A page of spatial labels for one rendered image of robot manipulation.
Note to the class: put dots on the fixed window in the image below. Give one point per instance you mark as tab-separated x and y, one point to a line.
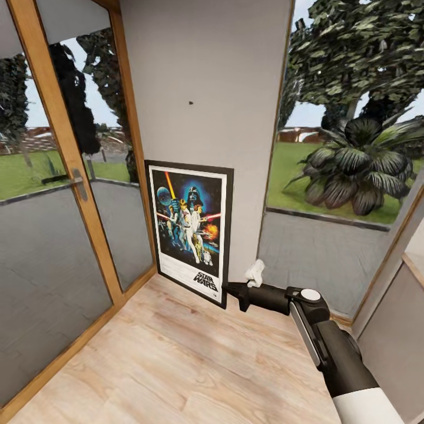
347	167

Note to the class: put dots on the poster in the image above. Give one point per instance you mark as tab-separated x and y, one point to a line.
191	209

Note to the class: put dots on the door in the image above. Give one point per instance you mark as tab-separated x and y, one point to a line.
76	237

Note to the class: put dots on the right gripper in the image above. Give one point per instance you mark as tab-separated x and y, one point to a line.
258	296

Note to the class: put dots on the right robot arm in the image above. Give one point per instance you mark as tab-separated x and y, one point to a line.
357	396

